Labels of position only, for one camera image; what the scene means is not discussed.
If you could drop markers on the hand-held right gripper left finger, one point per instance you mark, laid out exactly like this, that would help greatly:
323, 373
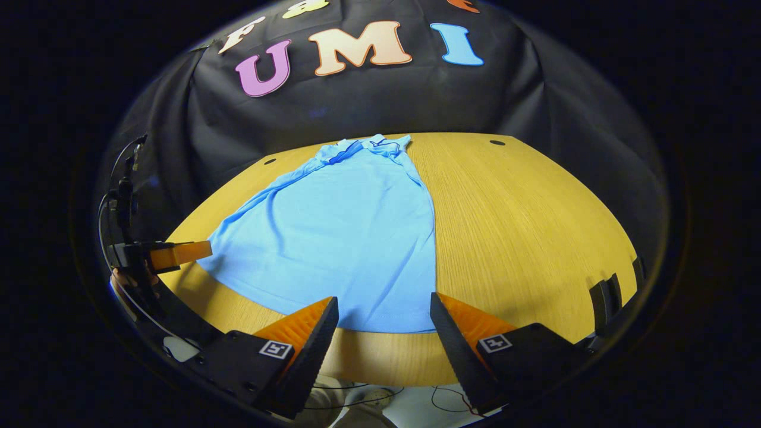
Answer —
312, 351

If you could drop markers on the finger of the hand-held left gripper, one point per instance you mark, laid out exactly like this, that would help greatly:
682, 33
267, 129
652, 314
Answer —
178, 254

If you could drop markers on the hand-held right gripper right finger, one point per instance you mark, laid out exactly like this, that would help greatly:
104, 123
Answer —
458, 351

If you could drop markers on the light blue T-shirt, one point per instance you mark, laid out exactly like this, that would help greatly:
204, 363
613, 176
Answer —
345, 238

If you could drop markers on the dark slatted chair back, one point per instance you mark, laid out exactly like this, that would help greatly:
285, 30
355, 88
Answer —
606, 303

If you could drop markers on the black backdrop cloth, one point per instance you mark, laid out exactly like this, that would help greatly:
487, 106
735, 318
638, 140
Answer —
380, 101

